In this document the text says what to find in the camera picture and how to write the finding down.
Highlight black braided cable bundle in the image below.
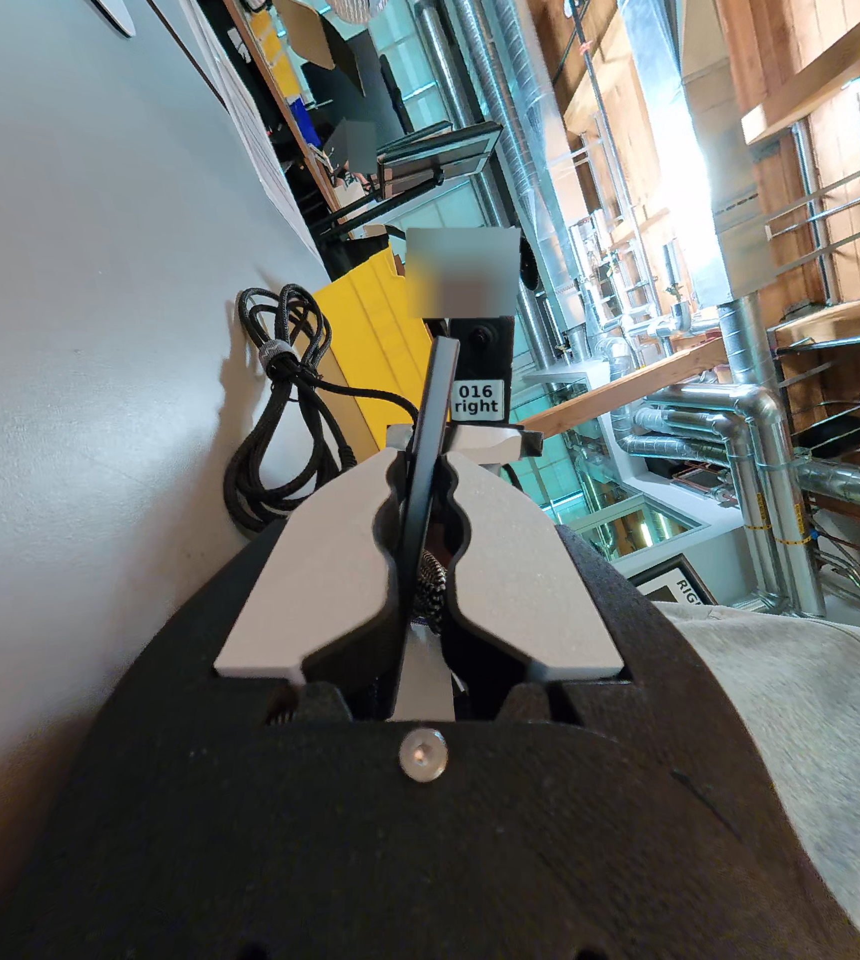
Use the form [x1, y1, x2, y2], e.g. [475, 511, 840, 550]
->
[223, 283, 419, 535]

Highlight grey usb hub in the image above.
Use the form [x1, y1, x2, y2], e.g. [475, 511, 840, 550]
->
[388, 335, 462, 721]

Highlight black monitor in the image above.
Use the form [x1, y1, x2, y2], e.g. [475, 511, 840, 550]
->
[377, 120, 506, 189]

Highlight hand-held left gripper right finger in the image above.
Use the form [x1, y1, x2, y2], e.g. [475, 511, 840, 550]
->
[442, 450, 626, 681]

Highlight framed black white marker sign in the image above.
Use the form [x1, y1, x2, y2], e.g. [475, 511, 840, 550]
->
[625, 553, 719, 607]

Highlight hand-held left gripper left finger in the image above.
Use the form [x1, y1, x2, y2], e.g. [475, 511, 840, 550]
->
[214, 447, 405, 689]

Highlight wooden handrail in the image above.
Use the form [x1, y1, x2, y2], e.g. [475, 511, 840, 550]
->
[520, 337, 727, 440]

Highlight silver metal pipes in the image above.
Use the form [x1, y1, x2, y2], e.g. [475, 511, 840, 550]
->
[617, 300, 860, 620]

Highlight grey desk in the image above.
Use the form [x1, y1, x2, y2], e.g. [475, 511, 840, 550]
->
[0, 0, 401, 826]

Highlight yellow plastic bin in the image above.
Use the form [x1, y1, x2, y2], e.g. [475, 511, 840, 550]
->
[310, 247, 438, 451]

